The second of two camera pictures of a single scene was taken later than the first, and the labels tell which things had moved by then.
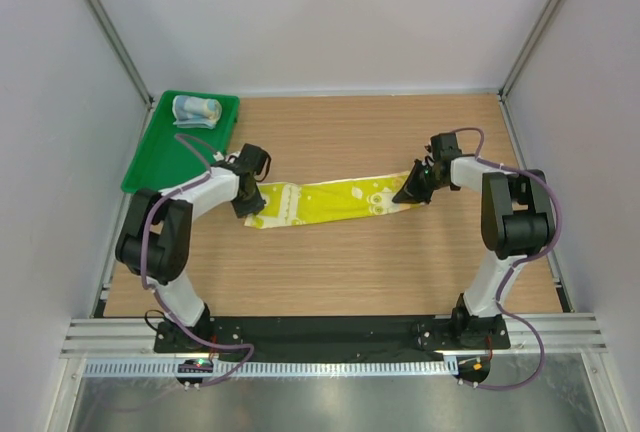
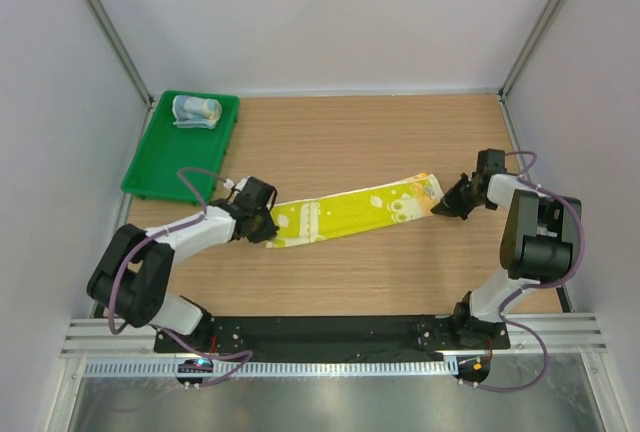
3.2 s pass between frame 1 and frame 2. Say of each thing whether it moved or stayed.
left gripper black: moved
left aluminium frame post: stayed
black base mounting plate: stayed
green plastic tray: stayed
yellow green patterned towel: moved
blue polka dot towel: stayed
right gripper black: moved
